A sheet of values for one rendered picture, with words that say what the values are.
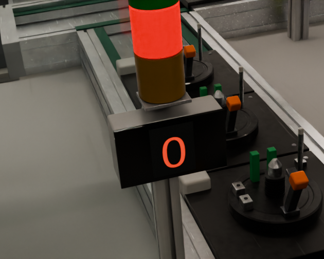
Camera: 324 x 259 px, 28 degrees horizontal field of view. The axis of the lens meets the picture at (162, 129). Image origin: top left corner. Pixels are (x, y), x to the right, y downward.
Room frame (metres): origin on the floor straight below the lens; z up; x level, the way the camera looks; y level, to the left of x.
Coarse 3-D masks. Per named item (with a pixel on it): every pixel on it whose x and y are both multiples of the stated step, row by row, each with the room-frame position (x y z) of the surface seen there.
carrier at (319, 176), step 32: (256, 160) 0.82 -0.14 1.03; (288, 160) 0.90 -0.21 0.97; (320, 160) 0.89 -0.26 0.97; (192, 192) 0.84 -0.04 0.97; (224, 192) 0.83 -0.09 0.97; (256, 192) 0.79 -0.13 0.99; (320, 192) 0.78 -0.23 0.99; (224, 224) 0.75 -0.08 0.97; (256, 224) 0.73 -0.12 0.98; (288, 224) 0.72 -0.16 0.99; (320, 224) 0.73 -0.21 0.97; (224, 256) 0.68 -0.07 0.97; (256, 256) 0.67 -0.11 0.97; (288, 256) 0.67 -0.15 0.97; (320, 256) 0.67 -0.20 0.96
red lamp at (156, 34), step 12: (132, 12) 0.60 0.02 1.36; (144, 12) 0.59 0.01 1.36; (156, 12) 0.59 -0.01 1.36; (168, 12) 0.59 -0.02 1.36; (132, 24) 0.60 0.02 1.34; (144, 24) 0.59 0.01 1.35; (156, 24) 0.59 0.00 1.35; (168, 24) 0.59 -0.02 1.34; (180, 24) 0.60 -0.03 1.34; (132, 36) 0.61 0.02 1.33; (144, 36) 0.59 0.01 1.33; (156, 36) 0.59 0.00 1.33; (168, 36) 0.59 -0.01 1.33; (180, 36) 0.60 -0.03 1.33; (144, 48) 0.59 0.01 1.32; (156, 48) 0.59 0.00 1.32; (168, 48) 0.59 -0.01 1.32; (180, 48) 0.60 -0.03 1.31
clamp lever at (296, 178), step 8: (288, 176) 0.73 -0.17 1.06; (296, 176) 0.71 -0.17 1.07; (304, 176) 0.71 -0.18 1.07; (296, 184) 0.70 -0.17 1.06; (304, 184) 0.70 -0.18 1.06; (288, 192) 0.73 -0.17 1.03; (296, 192) 0.71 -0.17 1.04; (288, 200) 0.73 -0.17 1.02; (296, 200) 0.72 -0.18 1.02; (288, 208) 0.73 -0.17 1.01
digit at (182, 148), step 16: (160, 128) 0.58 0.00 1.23; (176, 128) 0.59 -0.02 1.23; (192, 128) 0.59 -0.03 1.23; (160, 144) 0.58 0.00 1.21; (176, 144) 0.59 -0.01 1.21; (192, 144) 0.59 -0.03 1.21; (160, 160) 0.58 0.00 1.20; (176, 160) 0.59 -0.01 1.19; (192, 160) 0.59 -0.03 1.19; (160, 176) 0.58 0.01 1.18
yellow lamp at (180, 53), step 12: (144, 60) 0.59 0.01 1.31; (156, 60) 0.59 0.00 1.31; (168, 60) 0.59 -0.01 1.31; (180, 60) 0.60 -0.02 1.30; (144, 72) 0.59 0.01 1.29; (156, 72) 0.59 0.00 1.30; (168, 72) 0.59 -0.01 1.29; (180, 72) 0.60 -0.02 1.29; (144, 84) 0.59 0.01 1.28; (156, 84) 0.59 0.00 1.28; (168, 84) 0.59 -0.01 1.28; (180, 84) 0.60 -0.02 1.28; (144, 96) 0.59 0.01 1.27; (156, 96) 0.59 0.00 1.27; (168, 96) 0.59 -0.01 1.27; (180, 96) 0.59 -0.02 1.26
